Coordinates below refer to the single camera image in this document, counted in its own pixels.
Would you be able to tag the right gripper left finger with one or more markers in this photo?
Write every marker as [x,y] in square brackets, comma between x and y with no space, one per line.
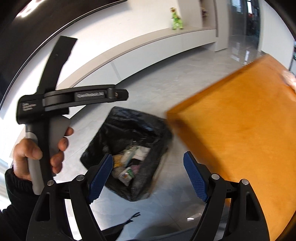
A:
[49,220]

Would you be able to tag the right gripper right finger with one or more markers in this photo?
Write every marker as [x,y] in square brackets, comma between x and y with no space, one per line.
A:
[245,219]

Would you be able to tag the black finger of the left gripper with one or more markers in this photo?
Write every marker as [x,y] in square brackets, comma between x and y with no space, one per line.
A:
[55,63]

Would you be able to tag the green white medicine packet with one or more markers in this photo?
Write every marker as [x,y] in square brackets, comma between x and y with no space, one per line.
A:
[126,176]

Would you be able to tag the black sleeve left forearm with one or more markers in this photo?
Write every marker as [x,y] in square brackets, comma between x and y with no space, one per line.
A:
[16,217]

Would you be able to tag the black lined trash bin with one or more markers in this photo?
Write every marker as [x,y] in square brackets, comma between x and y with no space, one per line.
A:
[134,139]

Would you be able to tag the person's left hand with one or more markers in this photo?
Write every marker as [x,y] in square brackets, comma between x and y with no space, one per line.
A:
[27,149]

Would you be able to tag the white low cabinet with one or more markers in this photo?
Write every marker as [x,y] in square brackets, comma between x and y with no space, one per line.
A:
[100,56]

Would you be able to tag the green dinosaur toy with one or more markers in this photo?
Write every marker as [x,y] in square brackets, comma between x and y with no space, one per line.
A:
[177,21]

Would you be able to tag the crumpled clear plastic bag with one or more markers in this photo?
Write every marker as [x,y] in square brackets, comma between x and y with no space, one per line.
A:
[289,79]

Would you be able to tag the white shelf unit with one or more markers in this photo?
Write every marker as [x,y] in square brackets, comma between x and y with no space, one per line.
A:
[208,21]

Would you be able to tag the black wall television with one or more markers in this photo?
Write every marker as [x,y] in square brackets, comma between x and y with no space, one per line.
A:
[27,26]

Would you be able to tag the black cable tie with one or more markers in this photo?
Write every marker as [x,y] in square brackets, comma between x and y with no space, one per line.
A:
[131,218]

